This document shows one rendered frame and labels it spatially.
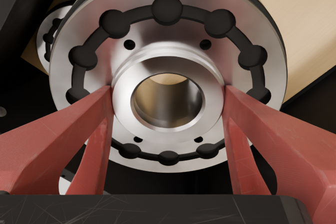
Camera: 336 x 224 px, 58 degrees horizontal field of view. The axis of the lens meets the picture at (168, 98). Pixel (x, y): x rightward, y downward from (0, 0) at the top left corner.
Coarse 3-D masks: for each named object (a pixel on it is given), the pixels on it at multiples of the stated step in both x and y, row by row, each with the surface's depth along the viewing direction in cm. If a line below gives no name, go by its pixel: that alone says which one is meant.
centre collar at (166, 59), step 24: (168, 48) 12; (120, 72) 12; (144, 72) 12; (168, 72) 12; (192, 72) 12; (216, 72) 12; (120, 96) 12; (216, 96) 12; (120, 120) 13; (144, 120) 13; (192, 120) 13; (216, 120) 13
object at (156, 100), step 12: (144, 84) 15; (156, 84) 16; (168, 84) 16; (180, 84) 16; (192, 84) 15; (144, 96) 15; (156, 96) 15; (168, 96) 16; (180, 96) 15; (192, 96) 15; (144, 108) 14; (156, 108) 15; (168, 108) 15; (180, 108) 15; (192, 108) 14; (168, 120) 14
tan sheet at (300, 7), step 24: (264, 0) 28; (288, 0) 28; (312, 0) 28; (288, 24) 29; (312, 24) 29; (288, 48) 31; (312, 48) 30; (288, 72) 32; (312, 72) 32; (288, 96) 34
